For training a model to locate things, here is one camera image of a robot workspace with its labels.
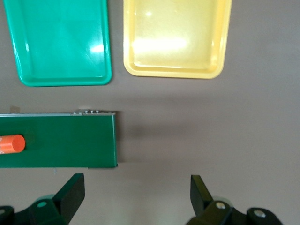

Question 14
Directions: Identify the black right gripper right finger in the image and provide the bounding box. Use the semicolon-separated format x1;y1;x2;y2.
186;174;234;225

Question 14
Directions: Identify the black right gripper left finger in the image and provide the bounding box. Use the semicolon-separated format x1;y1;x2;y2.
29;173;85;225

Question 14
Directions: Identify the orange cylinder with white print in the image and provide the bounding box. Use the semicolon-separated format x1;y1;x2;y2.
0;134;26;155

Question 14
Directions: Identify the green conveyor belt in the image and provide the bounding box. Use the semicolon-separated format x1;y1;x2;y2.
0;109;119;169

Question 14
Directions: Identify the green plastic tray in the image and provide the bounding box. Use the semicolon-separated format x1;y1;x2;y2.
2;0;113;87

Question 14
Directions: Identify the yellow plastic tray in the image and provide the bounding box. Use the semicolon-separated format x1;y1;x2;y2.
123;0;233;80

